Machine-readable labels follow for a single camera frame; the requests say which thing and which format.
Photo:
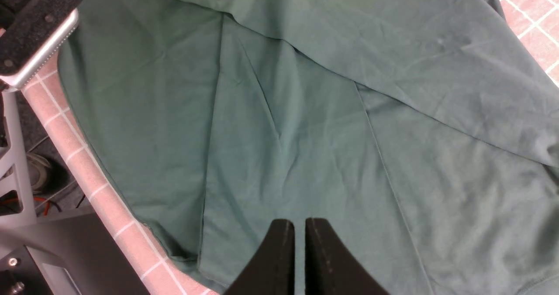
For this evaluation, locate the green long sleeve shirt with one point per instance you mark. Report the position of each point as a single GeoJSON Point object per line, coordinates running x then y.
{"type": "Point", "coordinates": [327, 125]}

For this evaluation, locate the black textured mounting block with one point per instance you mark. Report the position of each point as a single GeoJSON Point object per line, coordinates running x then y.
{"type": "Point", "coordinates": [31, 32]}

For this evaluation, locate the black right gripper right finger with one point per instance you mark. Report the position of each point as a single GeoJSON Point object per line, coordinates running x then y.
{"type": "Point", "coordinates": [330, 269]}

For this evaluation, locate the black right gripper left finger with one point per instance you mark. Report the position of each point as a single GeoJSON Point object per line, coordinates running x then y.
{"type": "Point", "coordinates": [271, 270]}

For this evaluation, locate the pink checkered tablecloth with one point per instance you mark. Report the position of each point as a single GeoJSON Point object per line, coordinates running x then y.
{"type": "Point", "coordinates": [100, 190]}

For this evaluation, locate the silver black robot base frame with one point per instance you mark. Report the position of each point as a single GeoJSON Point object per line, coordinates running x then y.
{"type": "Point", "coordinates": [45, 250]}

